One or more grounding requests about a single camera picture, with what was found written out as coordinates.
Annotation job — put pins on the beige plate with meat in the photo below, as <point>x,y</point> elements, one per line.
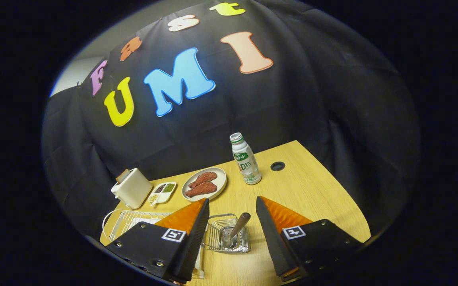
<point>219,178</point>

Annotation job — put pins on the brown bread slice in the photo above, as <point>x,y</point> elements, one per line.
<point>122,175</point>

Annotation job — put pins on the white green-labelled bottle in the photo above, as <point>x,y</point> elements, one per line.
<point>247,165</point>

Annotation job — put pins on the white divided bean dish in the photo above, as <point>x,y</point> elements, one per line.
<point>162,192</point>

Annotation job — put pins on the red meat piece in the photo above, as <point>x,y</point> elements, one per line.
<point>204,178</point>
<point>201,189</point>

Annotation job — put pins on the white toaster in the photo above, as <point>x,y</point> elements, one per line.
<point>133,190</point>

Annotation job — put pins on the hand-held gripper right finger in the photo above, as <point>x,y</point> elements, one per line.
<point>270,238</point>

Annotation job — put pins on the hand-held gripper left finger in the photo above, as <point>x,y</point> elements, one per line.
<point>195,238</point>

